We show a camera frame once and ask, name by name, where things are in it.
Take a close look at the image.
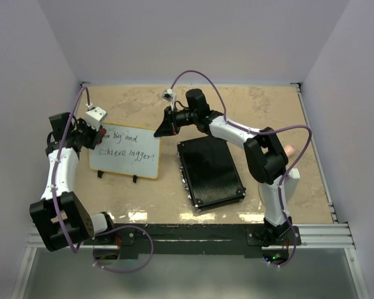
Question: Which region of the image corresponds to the yellow framed whiteboard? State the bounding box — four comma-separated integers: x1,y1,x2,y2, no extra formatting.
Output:
89,123,161,179

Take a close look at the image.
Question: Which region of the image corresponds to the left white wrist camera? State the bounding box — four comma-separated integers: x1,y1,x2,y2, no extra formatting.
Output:
83,105,107,131

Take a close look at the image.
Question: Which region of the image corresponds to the purple cable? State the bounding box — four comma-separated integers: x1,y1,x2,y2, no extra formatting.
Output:
170,70,312,268
52,86,155,275

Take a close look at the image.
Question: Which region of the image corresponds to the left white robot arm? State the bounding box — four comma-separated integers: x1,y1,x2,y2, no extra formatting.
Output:
29,107,117,252

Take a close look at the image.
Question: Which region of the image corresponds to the black hard case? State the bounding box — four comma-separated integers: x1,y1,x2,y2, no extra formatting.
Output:
177,136,246,212

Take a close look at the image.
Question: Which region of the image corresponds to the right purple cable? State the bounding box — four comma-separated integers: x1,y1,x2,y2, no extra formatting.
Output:
170,70,312,268

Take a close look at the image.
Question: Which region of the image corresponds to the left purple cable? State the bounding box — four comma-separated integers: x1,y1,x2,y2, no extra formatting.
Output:
52,86,155,275

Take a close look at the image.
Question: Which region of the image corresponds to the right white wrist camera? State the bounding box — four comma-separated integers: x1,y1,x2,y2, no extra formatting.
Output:
161,88,177,111

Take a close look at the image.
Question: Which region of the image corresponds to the grey white tape dispenser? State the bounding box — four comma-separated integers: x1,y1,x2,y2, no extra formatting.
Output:
259,168,300,203

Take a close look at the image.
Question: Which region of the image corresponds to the pink cylindrical tube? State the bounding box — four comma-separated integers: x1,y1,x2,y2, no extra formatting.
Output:
284,145,295,157

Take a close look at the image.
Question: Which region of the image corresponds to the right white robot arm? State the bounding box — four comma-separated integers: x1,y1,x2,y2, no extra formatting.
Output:
154,88,300,247

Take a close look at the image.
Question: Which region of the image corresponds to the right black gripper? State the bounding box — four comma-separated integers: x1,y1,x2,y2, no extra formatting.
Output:
155,106,198,138

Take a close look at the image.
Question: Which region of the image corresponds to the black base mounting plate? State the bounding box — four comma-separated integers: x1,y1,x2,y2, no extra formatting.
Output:
84,224,302,259

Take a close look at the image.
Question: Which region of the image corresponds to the aluminium front rail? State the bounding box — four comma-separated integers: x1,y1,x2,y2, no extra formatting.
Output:
27,222,357,250

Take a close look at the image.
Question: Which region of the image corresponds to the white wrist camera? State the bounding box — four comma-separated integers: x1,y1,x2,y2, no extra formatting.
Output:
161,88,177,111
83,105,107,131

